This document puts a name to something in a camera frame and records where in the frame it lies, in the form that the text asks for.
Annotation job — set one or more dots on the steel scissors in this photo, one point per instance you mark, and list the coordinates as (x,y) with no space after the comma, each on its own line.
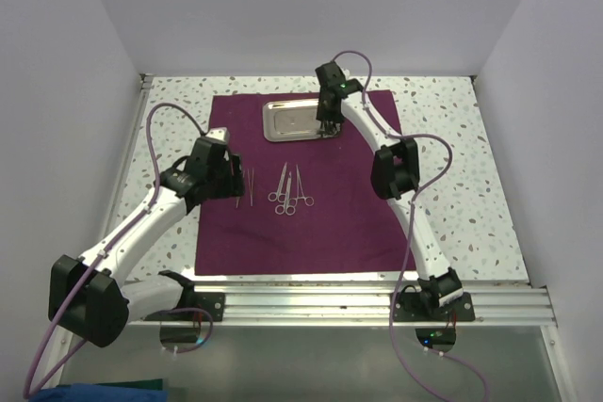
(284,204)

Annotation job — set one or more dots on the green cloth piece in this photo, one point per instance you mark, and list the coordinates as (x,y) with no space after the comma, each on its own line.
(154,384)

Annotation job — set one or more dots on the blue cloth bundle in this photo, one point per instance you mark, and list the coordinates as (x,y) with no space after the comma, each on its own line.
(98,393)

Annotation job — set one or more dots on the steel instrument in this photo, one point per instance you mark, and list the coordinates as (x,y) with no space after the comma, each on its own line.
(330,130)

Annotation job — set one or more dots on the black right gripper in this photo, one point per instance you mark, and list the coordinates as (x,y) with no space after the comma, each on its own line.
(324,116)

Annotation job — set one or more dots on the stainless steel instrument tray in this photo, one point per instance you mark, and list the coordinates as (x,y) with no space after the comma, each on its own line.
(291,120)

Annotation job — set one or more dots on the aluminium front rail frame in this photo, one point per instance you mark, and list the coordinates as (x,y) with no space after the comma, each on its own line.
(331,341)

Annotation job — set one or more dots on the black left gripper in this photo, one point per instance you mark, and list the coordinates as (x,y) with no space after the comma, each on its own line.
(234,185)

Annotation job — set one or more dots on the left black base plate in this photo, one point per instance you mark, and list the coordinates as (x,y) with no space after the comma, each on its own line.
(212,302)

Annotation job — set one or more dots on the steel forceps with ring handles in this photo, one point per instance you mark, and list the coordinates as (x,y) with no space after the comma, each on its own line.
(300,196)

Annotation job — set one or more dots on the steel clamp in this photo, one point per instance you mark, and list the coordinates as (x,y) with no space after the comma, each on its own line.
(275,195)

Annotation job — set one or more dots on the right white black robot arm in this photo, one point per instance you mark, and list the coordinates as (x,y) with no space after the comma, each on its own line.
(395,178)

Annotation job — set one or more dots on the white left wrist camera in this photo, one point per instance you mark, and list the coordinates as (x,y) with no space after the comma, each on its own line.
(220,134)

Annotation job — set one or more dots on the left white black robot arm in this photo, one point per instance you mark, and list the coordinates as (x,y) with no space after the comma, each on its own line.
(90,296)

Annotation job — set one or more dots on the aluminium left side rail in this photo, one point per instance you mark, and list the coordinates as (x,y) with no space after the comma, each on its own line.
(132,130)

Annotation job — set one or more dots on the purple surgical cloth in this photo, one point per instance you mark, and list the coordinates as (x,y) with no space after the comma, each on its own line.
(348,229)

